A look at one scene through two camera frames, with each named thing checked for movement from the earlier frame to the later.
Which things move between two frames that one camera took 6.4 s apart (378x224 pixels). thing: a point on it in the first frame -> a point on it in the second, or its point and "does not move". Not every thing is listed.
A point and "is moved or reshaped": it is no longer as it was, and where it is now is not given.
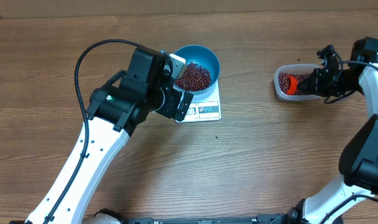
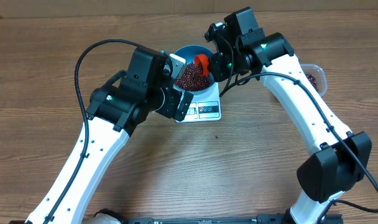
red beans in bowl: (195, 78) does not move
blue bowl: (203, 56) does not move
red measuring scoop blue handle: (293, 86) is moved or reshaped
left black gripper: (183, 106) does not move
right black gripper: (318, 82) -> (214, 66)
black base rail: (268, 220) does not move
